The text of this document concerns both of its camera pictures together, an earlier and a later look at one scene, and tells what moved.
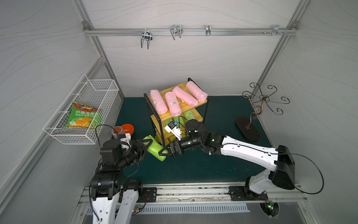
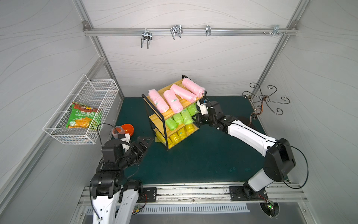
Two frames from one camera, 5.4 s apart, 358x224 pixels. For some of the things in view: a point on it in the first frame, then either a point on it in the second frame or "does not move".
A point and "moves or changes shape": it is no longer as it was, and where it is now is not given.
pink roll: [158, 102] does not move
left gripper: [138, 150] does not move
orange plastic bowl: [127, 128] does not move
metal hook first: [147, 35] does not move
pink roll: [186, 97] does not move
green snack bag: [83, 116] does not move
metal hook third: [208, 31] does not move
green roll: [189, 115] moves or changes shape
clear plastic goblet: [116, 130] does not move
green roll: [166, 122] moves or changes shape
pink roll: [173, 104] does not move
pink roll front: [198, 93] moves or changes shape
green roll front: [176, 120] moves or changes shape
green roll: [154, 149] -> [193, 109]
